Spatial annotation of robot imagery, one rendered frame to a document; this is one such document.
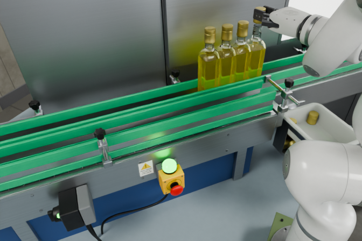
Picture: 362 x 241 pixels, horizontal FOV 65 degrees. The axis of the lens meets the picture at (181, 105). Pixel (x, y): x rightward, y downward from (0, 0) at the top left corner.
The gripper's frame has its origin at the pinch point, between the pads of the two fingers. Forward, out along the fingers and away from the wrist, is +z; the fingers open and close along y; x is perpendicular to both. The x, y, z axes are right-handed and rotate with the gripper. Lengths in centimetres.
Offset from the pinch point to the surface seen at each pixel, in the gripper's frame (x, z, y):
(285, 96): 22.7, -14.9, 1.7
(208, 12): 2.1, 16.0, 8.6
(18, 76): 113, 235, 60
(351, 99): 70, -7, -86
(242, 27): 3.4, 1.9, 6.8
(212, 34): 3.4, 4.3, 17.3
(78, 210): 35, -4, 70
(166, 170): 34, -8, 45
